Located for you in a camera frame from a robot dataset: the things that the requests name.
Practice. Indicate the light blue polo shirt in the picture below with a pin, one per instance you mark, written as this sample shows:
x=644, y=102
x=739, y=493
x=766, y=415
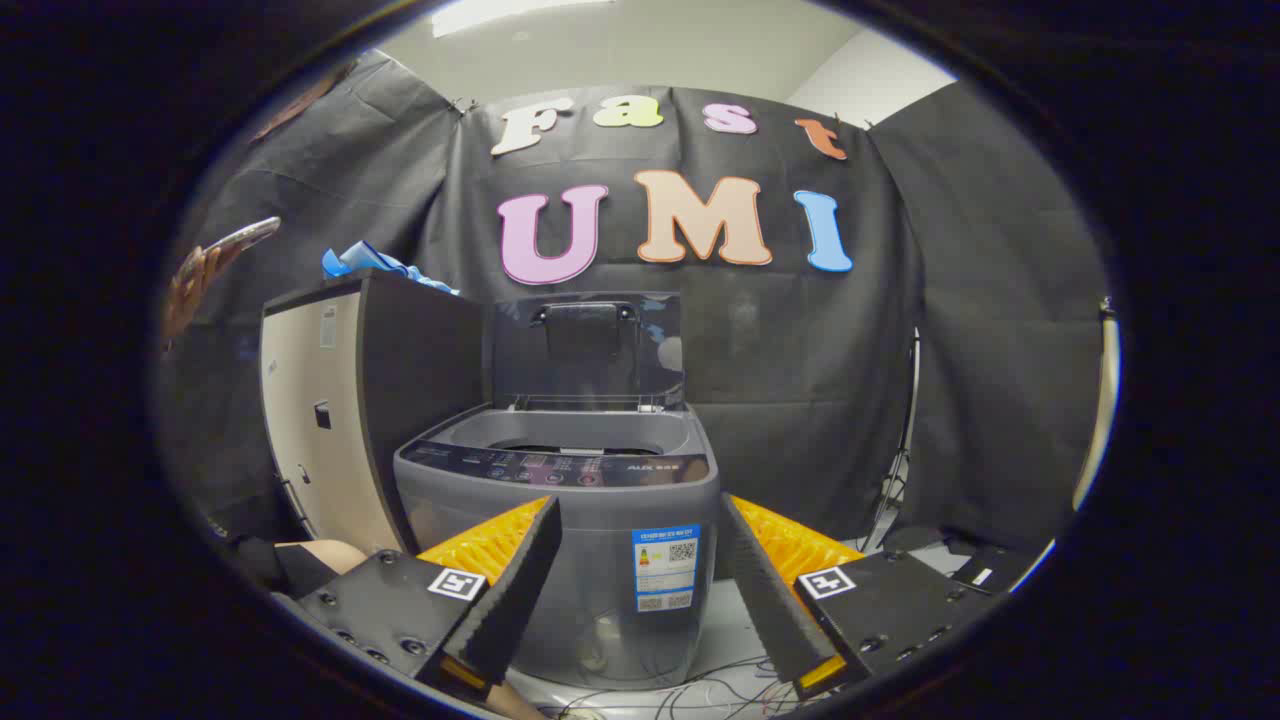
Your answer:
x=360, y=262

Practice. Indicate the grey washing machine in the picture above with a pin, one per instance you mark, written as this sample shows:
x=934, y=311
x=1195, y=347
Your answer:
x=600, y=510

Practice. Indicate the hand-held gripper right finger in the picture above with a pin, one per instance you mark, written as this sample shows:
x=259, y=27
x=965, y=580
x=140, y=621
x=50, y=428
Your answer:
x=760, y=590

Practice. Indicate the black box with white label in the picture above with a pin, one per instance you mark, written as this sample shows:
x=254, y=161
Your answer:
x=985, y=570

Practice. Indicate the smartphone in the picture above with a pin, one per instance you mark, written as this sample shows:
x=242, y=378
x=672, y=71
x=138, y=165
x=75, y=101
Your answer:
x=250, y=234

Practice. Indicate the white reflector panel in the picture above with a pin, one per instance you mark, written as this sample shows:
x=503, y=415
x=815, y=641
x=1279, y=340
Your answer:
x=1100, y=400

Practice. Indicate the black backdrop cloth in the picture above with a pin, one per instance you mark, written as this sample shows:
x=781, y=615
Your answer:
x=800, y=350

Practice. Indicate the dark and beige cabinet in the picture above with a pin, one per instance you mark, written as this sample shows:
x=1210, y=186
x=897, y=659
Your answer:
x=420, y=370

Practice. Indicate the light stand tripod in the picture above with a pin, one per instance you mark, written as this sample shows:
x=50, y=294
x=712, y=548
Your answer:
x=908, y=430

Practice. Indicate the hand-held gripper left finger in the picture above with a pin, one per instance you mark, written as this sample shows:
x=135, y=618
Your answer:
x=520, y=580

